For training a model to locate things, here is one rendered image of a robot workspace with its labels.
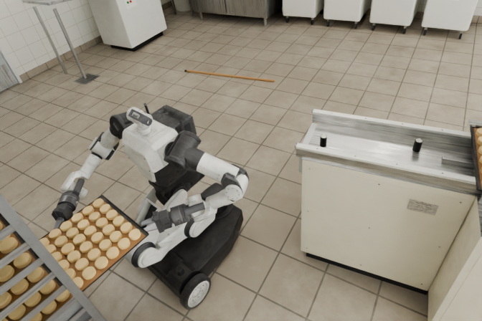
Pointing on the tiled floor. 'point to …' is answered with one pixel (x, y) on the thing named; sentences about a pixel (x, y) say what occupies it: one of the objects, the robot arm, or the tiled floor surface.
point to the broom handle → (230, 75)
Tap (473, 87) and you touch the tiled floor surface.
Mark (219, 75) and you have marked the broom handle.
